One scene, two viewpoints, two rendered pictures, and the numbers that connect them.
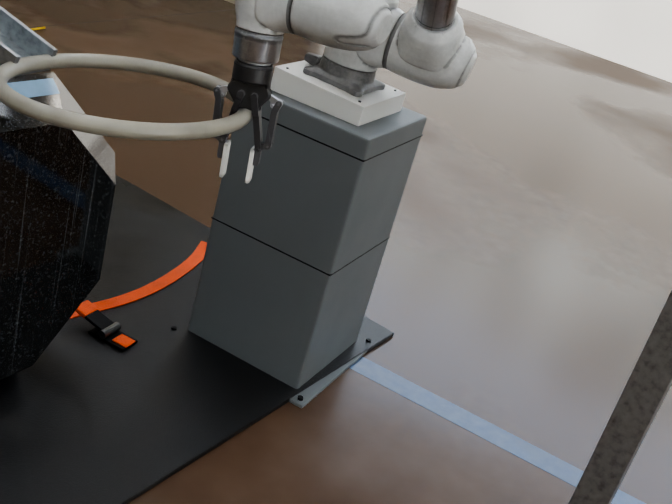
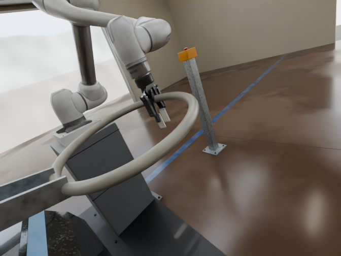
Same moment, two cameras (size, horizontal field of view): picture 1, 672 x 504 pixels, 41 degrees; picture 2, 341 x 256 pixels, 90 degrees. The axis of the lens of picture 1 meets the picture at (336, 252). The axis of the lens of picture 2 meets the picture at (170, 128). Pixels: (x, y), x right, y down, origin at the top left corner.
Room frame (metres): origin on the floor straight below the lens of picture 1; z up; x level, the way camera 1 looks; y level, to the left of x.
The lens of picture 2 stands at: (1.24, 0.85, 1.09)
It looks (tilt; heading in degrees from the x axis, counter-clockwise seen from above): 22 degrees down; 301
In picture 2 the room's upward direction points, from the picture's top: 21 degrees counter-clockwise
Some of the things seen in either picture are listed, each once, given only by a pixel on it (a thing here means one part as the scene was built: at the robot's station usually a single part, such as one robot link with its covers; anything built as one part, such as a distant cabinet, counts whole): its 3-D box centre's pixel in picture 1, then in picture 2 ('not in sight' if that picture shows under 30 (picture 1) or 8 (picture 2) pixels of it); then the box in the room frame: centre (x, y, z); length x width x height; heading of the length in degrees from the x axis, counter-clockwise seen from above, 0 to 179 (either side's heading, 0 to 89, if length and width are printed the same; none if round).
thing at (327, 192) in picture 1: (304, 227); (106, 174); (2.44, 0.11, 0.40); 0.50 x 0.50 x 0.80; 69
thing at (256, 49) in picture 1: (257, 46); (139, 69); (1.64, 0.25, 1.08); 0.09 x 0.09 x 0.06
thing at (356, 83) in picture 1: (341, 68); (72, 124); (2.44, 0.13, 0.89); 0.22 x 0.18 x 0.06; 69
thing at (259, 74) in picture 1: (250, 84); (147, 86); (1.64, 0.24, 1.01); 0.08 x 0.07 x 0.09; 90
